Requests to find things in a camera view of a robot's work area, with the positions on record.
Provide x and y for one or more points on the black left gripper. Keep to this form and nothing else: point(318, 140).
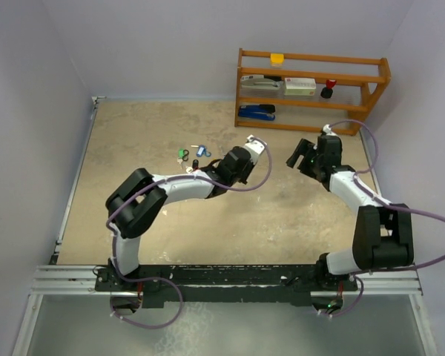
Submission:
point(249, 167)

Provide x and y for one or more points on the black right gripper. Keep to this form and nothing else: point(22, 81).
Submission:
point(303, 147)

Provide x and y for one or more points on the blue tag key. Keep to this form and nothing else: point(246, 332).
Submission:
point(200, 150)

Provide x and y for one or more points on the black carabiner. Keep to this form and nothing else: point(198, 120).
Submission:
point(185, 155)

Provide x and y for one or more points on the green tag key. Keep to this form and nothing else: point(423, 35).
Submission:
point(179, 159)

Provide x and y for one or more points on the black key fob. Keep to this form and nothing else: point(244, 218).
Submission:
point(194, 166)

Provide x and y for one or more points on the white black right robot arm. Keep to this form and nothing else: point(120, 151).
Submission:
point(383, 235)

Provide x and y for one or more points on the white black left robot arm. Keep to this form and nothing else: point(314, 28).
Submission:
point(136, 203)

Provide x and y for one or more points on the blue black stapler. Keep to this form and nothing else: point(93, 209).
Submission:
point(263, 112)

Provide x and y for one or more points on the red black stamp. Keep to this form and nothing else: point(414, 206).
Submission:
point(327, 91)

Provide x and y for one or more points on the wooden shelf rack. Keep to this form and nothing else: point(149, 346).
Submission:
point(360, 84)

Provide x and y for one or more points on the white red cardboard box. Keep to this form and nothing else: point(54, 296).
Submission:
point(299, 86)

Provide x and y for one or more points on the grey stapler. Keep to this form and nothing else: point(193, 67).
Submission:
point(258, 84)

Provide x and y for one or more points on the yellow lidded jar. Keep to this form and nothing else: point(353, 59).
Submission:
point(277, 59)

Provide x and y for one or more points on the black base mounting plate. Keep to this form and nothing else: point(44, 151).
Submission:
point(159, 284)

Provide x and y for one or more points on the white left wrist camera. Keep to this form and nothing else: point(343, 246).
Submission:
point(255, 147)

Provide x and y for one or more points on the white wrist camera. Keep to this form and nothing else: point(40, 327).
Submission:
point(255, 147)
point(326, 130)

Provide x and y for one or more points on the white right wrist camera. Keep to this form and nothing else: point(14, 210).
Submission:
point(326, 130)

